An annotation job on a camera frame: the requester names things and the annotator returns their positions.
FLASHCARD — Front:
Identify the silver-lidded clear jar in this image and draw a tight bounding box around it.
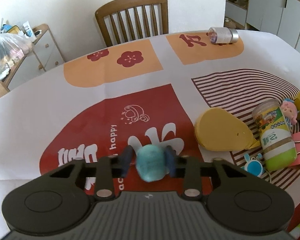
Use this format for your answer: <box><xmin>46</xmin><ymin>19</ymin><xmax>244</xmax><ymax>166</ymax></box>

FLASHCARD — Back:
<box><xmin>208</xmin><ymin>27</ymin><xmax>238</xmax><ymax>46</ymax></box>

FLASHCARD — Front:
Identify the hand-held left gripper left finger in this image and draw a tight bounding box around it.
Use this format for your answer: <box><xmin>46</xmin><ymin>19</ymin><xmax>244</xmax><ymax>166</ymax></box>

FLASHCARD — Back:
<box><xmin>41</xmin><ymin>146</ymin><xmax>135</xmax><ymax>202</ymax></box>

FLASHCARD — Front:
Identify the white wood-framed drawer cabinet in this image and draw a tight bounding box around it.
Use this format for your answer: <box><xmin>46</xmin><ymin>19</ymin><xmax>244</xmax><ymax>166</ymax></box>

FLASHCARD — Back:
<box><xmin>0</xmin><ymin>24</ymin><xmax>66</xmax><ymax>91</ymax></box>

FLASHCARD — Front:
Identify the green-lidded seasoning bottle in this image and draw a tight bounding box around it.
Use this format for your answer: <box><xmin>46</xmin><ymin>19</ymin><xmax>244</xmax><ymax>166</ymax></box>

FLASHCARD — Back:
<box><xmin>252</xmin><ymin>99</ymin><xmax>297</xmax><ymax>172</ymax></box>

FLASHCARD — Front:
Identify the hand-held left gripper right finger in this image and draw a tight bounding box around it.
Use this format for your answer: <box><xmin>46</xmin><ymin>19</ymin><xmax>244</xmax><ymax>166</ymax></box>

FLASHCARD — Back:
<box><xmin>164</xmin><ymin>145</ymin><xmax>262</xmax><ymax>202</ymax></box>

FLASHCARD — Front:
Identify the pink doll keychain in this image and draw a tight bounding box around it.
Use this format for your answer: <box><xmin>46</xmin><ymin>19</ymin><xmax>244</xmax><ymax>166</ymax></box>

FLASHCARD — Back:
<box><xmin>281</xmin><ymin>99</ymin><xmax>300</xmax><ymax>125</ymax></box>

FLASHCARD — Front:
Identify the wooden slat-back chair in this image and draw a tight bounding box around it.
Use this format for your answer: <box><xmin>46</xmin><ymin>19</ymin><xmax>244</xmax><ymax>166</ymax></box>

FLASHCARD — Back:
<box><xmin>94</xmin><ymin>0</ymin><xmax>169</xmax><ymax>47</ymax></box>

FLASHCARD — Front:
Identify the blue bunny keychain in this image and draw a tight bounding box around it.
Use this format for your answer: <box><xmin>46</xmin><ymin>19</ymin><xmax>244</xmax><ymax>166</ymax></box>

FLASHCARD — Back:
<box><xmin>242</xmin><ymin>152</ymin><xmax>264</xmax><ymax>177</ymax></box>

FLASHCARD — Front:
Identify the grey cabinet with black handles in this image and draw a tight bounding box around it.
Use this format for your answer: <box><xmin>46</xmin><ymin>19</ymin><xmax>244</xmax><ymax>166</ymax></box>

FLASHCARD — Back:
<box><xmin>246</xmin><ymin>0</ymin><xmax>300</xmax><ymax>50</ymax></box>

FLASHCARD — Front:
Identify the white packet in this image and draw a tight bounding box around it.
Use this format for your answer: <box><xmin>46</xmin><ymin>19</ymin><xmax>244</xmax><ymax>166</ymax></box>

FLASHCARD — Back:
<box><xmin>22</xmin><ymin>21</ymin><xmax>35</xmax><ymax>38</ymax></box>

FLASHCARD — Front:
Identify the open wooden shelf unit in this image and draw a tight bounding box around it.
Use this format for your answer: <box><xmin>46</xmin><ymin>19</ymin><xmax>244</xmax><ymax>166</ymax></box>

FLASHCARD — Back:
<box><xmin>224</xmin><ymin>0</ymin><xmax>252</xmax><ymax>30</ymax></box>

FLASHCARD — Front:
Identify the clear plastic bag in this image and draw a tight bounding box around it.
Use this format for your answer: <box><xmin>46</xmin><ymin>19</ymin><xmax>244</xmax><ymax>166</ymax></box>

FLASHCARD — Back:
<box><xmin>0</xmin><ymin>31</ymin><xmax>35</xmax><ymax>82</ymax></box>

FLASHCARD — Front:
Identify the teal rounded toy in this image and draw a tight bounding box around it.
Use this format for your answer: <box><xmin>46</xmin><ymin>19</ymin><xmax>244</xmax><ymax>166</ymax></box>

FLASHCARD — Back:
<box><xmin>136</xmin><ymin>144</ymin><xmax>171</xmax><ymax>182</ymax></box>

